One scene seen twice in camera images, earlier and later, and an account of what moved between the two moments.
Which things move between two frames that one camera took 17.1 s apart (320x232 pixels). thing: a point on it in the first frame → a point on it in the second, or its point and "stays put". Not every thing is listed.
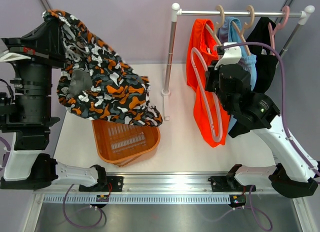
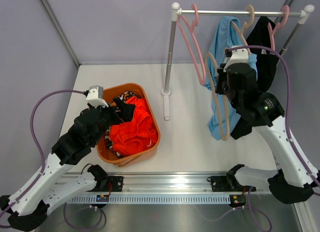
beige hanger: [218, 25] → [226, 138]
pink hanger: [279, 26] stays put
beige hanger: [251, 8] stays put
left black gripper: [45, 44] → [126, 113]
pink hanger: [193, 50] → [181, 19]
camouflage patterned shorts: [96, 83] → [126, 95]
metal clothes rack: [176, 13] stays put
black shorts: [263, 68] stays put
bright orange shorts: [201, 48] → [136, 135]
